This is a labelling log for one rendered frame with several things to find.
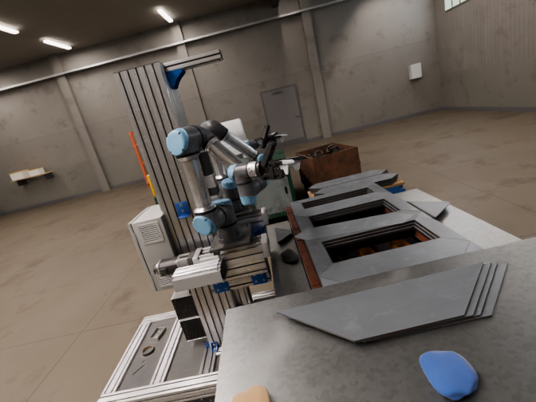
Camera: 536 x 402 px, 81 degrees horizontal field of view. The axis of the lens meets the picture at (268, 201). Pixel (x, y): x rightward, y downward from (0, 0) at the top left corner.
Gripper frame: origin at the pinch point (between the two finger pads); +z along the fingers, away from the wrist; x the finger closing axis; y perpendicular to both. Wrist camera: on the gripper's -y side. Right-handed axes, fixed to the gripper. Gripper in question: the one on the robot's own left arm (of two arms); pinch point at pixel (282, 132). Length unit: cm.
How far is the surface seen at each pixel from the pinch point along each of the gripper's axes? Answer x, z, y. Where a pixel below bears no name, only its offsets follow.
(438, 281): 166, -46, 16
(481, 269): 170, -32, 16
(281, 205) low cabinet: -155, 66, 141
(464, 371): 189, -70, 12
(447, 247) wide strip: 136, 3, 41
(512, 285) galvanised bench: 179, -32, 16
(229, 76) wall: -916, 322, -23
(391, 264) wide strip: 128, -24, 42
